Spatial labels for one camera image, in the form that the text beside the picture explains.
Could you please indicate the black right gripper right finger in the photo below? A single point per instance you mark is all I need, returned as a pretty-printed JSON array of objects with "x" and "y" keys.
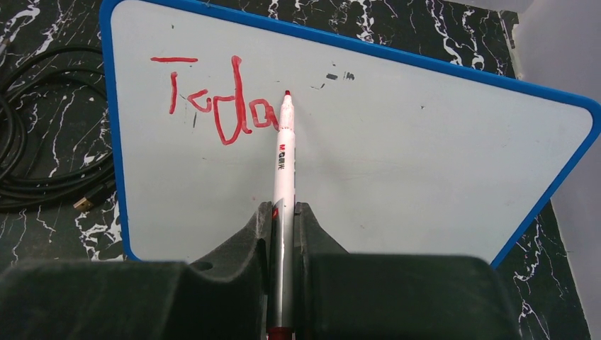
[{"x": 343, "y": 295}]

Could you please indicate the white red whiteboard marker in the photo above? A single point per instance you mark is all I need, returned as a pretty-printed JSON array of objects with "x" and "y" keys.
[{"x": 279, "y": 318}]

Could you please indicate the blue framed whiteboard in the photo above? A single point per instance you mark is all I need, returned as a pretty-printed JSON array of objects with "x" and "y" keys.
[{"x": 395, "y": 152}]

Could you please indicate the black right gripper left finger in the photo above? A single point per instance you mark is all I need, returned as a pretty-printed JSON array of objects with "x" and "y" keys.
[{"x": 219, "y": 296}]

